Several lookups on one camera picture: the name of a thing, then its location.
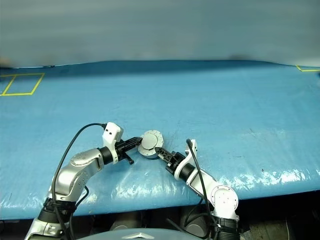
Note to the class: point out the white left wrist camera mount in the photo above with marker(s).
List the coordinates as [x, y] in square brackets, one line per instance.
[112, 131]

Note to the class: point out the grey robot torso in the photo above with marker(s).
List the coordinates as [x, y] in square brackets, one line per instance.
[140, 235]

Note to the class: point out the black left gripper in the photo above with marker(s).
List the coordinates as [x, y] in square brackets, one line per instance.
[122, 151]

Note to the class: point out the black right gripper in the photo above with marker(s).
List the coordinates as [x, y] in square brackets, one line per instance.
[176, 160]

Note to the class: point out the grey motor lid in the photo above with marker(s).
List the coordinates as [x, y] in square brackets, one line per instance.
[151, 140]

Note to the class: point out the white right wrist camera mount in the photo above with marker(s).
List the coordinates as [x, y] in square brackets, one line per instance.
[186, 162]

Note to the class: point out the dark rounded shape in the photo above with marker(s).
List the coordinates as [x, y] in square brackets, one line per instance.
[125, 222]

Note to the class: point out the blue plastic table cover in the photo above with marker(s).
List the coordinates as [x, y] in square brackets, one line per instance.
[225, 112]

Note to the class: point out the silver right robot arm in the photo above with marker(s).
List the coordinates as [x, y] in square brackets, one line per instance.
[222, 197]

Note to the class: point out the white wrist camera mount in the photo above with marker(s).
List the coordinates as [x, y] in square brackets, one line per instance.
[186, 162]
[112, 131]

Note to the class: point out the yellow tape corner marking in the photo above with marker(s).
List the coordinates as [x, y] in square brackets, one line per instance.
[301, 69]

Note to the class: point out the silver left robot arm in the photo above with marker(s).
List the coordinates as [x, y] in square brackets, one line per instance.
[72, 172]

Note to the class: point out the yellow tape double rectangle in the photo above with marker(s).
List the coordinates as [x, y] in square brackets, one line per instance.
[37, 83]

